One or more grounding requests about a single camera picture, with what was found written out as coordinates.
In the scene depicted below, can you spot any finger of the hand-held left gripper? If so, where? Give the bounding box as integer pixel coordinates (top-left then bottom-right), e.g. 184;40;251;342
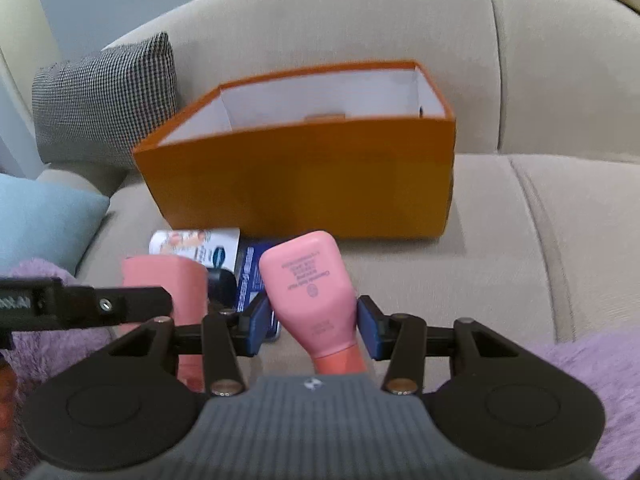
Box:
60;285;174;330

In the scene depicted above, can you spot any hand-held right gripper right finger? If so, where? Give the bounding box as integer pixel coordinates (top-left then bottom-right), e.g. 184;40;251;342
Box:
356;295;533;396

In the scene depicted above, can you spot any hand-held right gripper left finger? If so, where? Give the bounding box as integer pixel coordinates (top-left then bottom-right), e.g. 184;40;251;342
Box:
107;292;273;397

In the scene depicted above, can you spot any pink cylindrical bottle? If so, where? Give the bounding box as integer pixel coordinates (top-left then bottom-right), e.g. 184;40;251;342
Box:
122;255;210;393

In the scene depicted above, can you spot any dark shampoo bottle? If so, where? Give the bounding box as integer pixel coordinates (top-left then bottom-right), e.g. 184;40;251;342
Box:
206;268;237;311

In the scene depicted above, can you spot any blue rectangular box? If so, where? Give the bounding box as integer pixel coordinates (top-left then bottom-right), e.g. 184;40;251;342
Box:
234;244;281;343

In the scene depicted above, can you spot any pink pump bottle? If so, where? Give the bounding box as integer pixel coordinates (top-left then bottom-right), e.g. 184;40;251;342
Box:
258;230;368;377

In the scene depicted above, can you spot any white lotion tube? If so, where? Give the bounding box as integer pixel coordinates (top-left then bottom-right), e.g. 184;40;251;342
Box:
149;228;242;273

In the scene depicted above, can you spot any orange cardboard box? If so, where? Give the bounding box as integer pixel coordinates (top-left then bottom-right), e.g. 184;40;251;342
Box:
132;60;457;240

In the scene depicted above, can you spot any light blue pillow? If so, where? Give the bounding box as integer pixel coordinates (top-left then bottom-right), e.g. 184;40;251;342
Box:
0;172;111;276

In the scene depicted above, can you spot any houndstooth pillow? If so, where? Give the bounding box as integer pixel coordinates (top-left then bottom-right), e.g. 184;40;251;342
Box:
31;32;178;168

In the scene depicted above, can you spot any purple fuzzy blanket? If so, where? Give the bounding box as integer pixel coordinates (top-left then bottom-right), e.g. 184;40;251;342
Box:
0;259;640;480

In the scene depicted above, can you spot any beige sofa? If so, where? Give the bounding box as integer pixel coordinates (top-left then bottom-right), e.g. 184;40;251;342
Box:
0;0;640;480

